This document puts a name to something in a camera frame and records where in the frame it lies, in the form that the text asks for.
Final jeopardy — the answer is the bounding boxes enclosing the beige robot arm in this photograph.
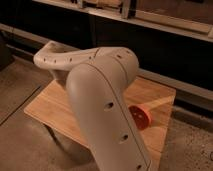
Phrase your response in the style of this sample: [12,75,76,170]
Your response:
[33,41,154,171]

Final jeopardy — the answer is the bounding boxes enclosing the wooden table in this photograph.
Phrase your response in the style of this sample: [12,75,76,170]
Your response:
[24,77,176,166]

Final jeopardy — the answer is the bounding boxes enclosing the red bowl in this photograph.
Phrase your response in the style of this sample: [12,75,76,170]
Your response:
[129,104,152,130]

